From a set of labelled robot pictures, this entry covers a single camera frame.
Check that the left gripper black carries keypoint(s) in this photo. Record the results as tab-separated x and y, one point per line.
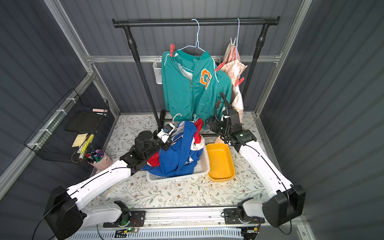
167	143

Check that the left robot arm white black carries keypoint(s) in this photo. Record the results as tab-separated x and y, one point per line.
66	212

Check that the black clothes rack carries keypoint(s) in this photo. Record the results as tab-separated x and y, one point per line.
126	26

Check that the black wire mesh basket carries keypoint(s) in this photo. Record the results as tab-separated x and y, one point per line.
88	113

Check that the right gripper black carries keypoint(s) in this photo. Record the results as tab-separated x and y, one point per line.
218	124

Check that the pink floral garment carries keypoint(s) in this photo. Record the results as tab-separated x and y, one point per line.
234	69

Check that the yellow sticky notepad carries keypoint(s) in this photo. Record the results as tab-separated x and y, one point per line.
79	140

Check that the white perforated laundry basket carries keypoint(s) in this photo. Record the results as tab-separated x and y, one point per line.
202	168

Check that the white mesh hanging cup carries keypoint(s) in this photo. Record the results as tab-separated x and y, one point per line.
157	67

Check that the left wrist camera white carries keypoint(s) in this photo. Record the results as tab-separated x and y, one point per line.
166	132

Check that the blue red white jacket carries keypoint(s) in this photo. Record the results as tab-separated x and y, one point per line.
184	153

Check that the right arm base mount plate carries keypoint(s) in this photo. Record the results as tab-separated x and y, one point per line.
236	216

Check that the red clothespin lower floral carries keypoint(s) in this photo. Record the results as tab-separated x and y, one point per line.
239	81

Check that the green jacket orange letter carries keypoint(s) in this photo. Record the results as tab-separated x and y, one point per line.
191	86

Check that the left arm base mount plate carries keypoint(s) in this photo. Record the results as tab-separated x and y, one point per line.
133	219

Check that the yellow plastic tray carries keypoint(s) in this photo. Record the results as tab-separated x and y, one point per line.
222	168

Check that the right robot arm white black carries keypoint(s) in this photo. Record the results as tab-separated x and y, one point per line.
286	200

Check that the pink pen cup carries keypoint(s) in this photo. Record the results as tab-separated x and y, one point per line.
99	160

